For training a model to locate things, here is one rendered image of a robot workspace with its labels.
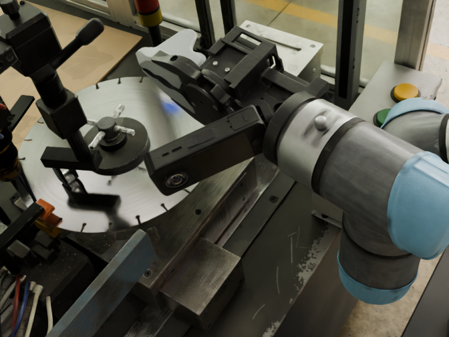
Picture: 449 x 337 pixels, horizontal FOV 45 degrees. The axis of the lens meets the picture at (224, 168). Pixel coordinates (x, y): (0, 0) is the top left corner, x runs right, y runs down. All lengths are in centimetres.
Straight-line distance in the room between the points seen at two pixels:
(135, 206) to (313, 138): 41
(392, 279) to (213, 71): 25
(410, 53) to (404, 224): 65
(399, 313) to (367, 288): 122
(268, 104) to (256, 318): 48
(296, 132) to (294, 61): 60
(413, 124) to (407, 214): 19
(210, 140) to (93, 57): 96
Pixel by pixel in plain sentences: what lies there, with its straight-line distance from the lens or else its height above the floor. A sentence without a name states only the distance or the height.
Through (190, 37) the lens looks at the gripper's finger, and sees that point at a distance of 58.
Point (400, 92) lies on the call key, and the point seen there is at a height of 91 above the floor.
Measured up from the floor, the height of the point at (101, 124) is 100.
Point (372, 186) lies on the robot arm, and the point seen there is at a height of 124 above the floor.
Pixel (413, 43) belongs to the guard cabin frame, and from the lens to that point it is 103.
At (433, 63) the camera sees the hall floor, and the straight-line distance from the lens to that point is 248.
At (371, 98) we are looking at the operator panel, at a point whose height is 90.
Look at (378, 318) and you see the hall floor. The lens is 175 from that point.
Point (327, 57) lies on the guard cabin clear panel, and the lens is 117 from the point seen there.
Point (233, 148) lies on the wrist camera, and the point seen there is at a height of 122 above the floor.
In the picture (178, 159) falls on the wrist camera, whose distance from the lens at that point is 48.
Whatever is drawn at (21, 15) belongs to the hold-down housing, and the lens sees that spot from 67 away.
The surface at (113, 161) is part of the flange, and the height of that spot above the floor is 96.
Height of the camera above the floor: 158
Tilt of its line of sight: 50 degrees down
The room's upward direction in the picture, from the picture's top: 11 degrees counter-clockwise
